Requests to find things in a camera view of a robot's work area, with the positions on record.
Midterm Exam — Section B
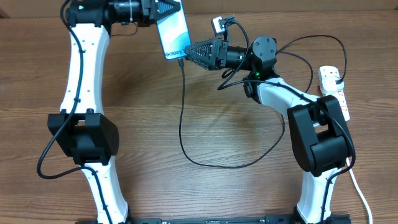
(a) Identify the Samsung Galaxy smartphone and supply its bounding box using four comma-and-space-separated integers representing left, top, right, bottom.
157, 0, 191, 60

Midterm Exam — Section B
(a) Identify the black charging cable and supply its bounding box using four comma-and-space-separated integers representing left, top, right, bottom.
177, 34, 348, 169

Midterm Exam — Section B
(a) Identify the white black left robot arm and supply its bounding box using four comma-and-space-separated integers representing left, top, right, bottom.
47, 1, 183, 223

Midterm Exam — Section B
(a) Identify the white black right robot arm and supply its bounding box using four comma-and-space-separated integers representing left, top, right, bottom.
184, 35, 356, 223

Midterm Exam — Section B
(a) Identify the white charger plug adapter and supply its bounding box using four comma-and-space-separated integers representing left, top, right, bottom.
320, 76, 345, 95

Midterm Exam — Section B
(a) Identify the white power strip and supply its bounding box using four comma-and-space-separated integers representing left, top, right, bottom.
318, 65, 350, 121

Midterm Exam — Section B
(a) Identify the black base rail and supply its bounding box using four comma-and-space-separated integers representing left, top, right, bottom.
74, 213, 352, 224

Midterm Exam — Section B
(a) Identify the white power strip cord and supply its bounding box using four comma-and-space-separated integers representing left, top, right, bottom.
345, 157, 373, 224

